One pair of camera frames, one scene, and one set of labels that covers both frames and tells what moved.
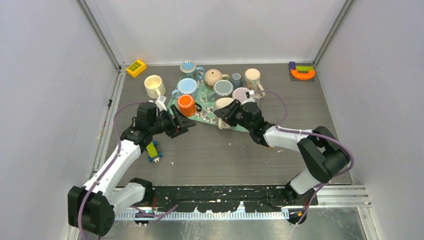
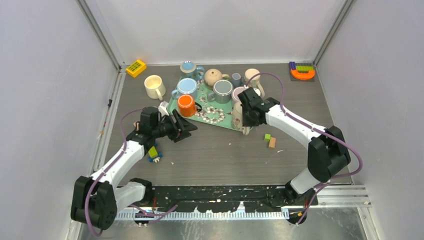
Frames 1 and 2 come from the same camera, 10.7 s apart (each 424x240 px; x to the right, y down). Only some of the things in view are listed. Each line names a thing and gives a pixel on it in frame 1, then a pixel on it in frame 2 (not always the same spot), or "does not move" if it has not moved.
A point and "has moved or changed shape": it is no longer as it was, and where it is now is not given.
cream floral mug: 220,102 has moved or changed shape
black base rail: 228,199 does not move
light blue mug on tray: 186,86 does not move
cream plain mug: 154,86 does not move
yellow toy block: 136,68 does not move
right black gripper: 226,112 → 247,122
